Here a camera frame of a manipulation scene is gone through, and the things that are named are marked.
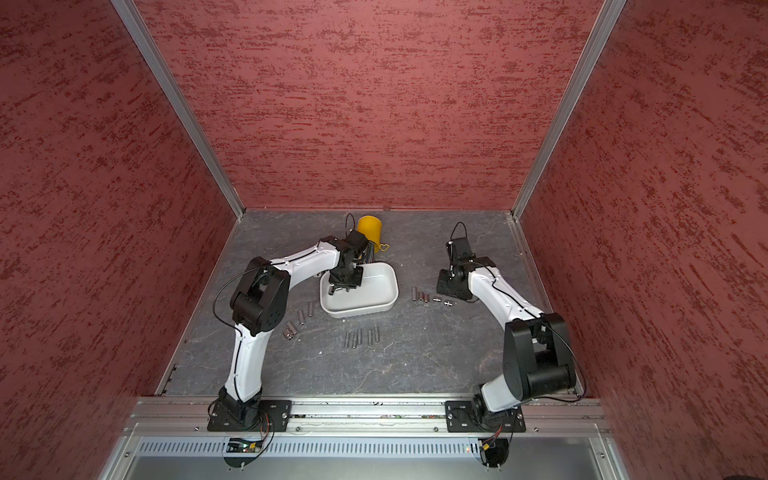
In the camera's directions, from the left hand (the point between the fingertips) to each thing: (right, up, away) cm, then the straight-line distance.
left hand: (350, 289), depth 98 cm
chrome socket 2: (+8, -13, -10) cm, 18 cm away
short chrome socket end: (+25, -3, -3) cm, 26 cm away
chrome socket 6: (+21, -1, -1) cm, 21 cm away
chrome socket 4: (0, -13, -10) cm, 17 cm away
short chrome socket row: (+24, -2, -1) cm, 24 cm away
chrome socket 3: (+3, -14, -11) cm, 17 cm away
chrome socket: (+10, -12, -10) cm, 19 cm away
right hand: (+31, 0, -8) cm, 32 cm away
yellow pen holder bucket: (+7, +21, +8) cm, 24 cm away
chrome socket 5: (-16, -10, -10) cm, 21 cm away
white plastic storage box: (+9, -1, -2) cm, 10 cm away
